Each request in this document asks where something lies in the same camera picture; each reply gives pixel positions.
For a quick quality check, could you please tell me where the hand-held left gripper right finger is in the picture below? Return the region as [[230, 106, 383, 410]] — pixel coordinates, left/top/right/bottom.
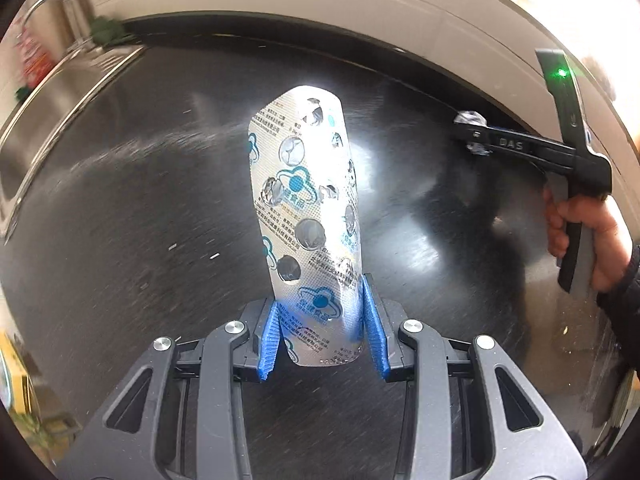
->
[[360, 274, 588, 480]]

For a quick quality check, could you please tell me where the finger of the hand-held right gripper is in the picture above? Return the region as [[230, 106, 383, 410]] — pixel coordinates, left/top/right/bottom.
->
[[460, 126, 537, 162]]

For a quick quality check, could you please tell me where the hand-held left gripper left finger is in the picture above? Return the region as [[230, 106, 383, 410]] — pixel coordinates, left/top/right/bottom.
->
[[57, 297, 283, 480]]

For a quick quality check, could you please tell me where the foil wrapper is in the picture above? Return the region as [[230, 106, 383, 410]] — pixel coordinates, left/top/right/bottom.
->
[[452, 109, 491, 157]]

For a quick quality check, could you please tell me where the silver blister pack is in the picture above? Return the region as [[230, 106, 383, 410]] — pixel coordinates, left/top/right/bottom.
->
[[247, 86, 362, 367]]

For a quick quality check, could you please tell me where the person's right forearm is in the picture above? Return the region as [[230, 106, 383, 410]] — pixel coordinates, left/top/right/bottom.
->
[[595, 242, 640, 361]]

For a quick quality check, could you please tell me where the person's right hand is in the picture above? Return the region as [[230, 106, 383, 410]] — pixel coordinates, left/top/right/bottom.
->
[[544, 187, 633, 293]]

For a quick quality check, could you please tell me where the yellow box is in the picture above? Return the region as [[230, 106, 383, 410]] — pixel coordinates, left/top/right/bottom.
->
[[0, 330, 31, 411]]

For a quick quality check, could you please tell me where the stainless steel sink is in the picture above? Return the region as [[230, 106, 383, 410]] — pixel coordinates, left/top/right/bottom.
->
[[0, 42, 148, 246]]

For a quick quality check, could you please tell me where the green cloth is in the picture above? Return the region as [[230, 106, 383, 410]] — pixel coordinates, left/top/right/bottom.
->
[[90, 16, 133, 46]]

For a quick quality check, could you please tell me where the red detergent bottle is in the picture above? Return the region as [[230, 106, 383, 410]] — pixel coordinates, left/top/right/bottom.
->
[[17, 25, 56, 88]]

